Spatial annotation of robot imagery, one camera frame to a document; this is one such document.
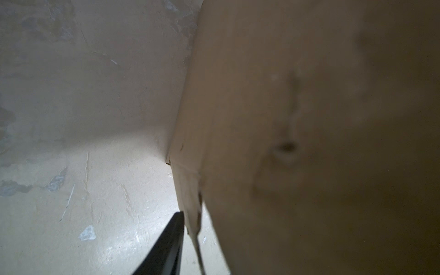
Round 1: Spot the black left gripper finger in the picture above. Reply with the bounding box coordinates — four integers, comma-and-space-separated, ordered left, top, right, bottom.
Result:
133, 212, 184, 275

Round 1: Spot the brown cardboard box sheet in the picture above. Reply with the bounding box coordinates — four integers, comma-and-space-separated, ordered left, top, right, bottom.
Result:
168, 1, 440, 275

